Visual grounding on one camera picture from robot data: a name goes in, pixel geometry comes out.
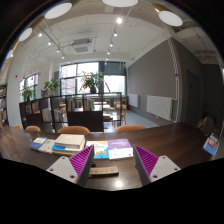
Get small potted plant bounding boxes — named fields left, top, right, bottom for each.
left=41, top=78, right=61, bottom=98

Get light wooden tables and chairs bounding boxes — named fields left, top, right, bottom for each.
left=93, top=96, right=128, bottom=126

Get small blue book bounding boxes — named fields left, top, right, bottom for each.
left=29, top=136, right=48, bottom=151

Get dark open shelf unit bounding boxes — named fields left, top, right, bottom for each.
left=18, top=92, right=123, bottom=134

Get dark power strip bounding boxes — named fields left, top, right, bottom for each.
left=88, top=165, right=120, bottom=177

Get potted plant by window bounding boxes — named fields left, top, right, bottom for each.
left=20, top=85, right=37, bottom=103

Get wall bookshelf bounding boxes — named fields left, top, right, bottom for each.
left=0, top=83, right=9, bottom=127

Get beige book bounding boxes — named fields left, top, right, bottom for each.
left=51, top=148, right=79, bottom=157

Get small white radiator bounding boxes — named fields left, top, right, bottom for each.
left=127, top=93, right=140, bottom=108

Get ceiling spotlights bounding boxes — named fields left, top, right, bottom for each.
left=36, top=16, right=124, bottom=64

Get brown chair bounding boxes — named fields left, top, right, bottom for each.
left=195, top=116, right=215, bottom=136

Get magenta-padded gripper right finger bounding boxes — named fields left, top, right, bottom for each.
left=133, top=144, right=182, bottom=187

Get round ceiling lamps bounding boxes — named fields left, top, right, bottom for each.
left=4, top=0, right=184, bottom=59

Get colourful illustrated book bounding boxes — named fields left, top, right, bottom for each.
left=85, top=139, right=110, bottom=160

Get ceiling air conditioner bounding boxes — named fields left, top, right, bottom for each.
left=70, top=37, right=94, bottom=56

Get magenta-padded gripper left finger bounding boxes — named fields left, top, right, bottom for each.
left=45, top=144, right=95, bottom=188

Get thin white book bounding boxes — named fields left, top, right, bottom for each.
left=37, top=138, right=56, bottom=155

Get large white radiator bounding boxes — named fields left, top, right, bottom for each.
left=146, top=94, right=174, bottom=122

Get purple and white book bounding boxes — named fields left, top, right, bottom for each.
left=107, top=138, right=134, bottom=160

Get large black-framed window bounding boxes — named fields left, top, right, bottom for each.
left=59, top=61, right=127, bottom=97

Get thick white book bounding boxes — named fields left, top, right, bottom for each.
left=54, top=133, right=87, bottom=150

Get large potted plant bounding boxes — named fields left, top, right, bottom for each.
left=79, top=70, right=105, bottom=94

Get blue and red card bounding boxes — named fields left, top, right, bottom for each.
left=202, top=133, right=220, bottom=157

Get white wall pipes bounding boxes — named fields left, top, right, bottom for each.
left=168, top=38, right=183, bottom=124

